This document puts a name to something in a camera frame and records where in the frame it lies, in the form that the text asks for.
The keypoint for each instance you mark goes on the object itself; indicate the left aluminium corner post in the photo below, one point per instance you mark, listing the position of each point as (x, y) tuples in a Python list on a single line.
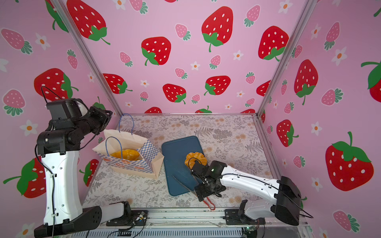
[(78, 39)]

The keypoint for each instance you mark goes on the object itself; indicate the checkered paper bag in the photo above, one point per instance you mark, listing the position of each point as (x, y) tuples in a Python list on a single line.
[(151, 158)]

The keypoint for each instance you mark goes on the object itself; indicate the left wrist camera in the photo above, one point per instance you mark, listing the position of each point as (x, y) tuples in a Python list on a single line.
[(65, 109)]

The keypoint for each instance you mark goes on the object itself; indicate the croissant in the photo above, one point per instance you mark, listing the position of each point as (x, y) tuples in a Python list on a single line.
[(128, 154)]

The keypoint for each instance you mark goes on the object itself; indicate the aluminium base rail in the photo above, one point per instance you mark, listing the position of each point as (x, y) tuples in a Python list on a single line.
[(200, 223)]

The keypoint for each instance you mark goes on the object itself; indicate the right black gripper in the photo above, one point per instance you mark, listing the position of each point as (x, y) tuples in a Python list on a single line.
[(203, 192)]

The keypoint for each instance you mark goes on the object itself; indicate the right aluminium corner post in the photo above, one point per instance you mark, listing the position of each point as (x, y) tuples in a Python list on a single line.
[(300, 25)]

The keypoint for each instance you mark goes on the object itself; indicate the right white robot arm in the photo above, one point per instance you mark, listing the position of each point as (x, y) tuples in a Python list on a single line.
[(281, 198)]

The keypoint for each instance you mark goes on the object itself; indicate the aluminium corner post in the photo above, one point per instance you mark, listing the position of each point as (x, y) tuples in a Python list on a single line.
[(300, 25), (78, 39)]

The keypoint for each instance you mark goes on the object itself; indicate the teal plastic tray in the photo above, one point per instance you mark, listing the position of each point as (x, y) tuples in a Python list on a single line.
[(176, 171)]

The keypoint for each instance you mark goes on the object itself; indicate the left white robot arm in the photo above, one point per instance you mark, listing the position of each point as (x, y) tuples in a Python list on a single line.
[(59, 146)]

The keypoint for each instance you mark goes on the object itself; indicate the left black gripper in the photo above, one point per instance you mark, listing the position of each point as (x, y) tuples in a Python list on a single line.
[(102, 118)]

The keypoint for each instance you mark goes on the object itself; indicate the large glazed ring pastry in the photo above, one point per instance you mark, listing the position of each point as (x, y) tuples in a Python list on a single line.
[(194, 157)]

